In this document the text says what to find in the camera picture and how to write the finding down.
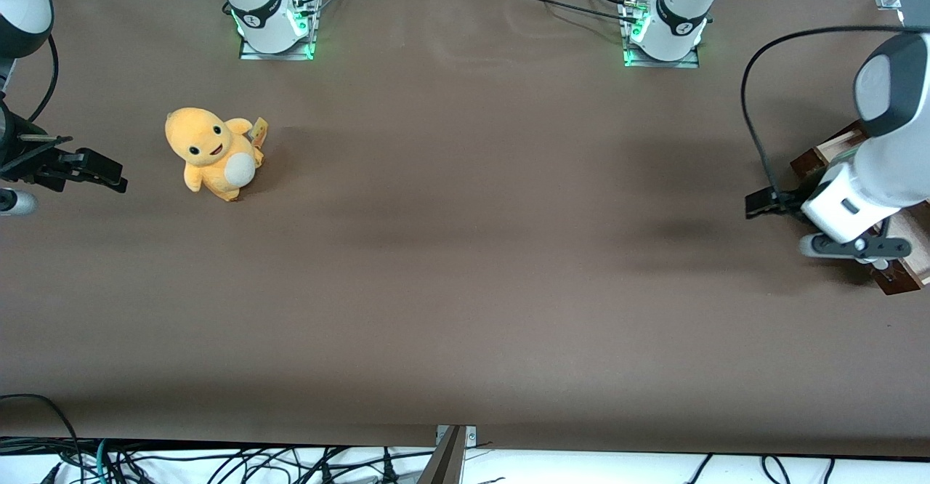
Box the yellow plush toy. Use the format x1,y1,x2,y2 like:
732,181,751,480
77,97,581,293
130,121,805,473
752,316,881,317
163,106,270,203

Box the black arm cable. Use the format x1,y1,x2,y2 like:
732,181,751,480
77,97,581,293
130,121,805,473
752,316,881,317
25,32,60,125
741,25,930,200

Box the grey metal post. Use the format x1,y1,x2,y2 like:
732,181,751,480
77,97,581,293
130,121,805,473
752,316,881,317
416,426,467,484

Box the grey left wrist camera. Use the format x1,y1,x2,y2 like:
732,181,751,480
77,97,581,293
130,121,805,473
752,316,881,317
798,231,914,261

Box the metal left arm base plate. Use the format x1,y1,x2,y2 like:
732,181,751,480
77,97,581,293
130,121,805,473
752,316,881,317
623,44,700,70

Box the tangled black cables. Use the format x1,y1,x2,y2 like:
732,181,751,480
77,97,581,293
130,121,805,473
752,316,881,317
0,437,437,484

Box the silver metal bracket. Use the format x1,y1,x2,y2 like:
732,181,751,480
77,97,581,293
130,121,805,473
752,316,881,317
434,424,478,447

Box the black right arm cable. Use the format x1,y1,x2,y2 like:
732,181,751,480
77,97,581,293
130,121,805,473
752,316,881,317
25,32,60,125

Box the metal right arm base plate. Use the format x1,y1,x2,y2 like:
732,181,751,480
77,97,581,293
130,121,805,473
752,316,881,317
238,33,316,62

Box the dark wooden drawer cabinet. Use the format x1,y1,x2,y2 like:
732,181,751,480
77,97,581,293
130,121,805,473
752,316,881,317
790,122,930,296

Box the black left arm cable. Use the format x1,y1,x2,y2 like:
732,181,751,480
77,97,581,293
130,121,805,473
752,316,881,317
741,25,930,200

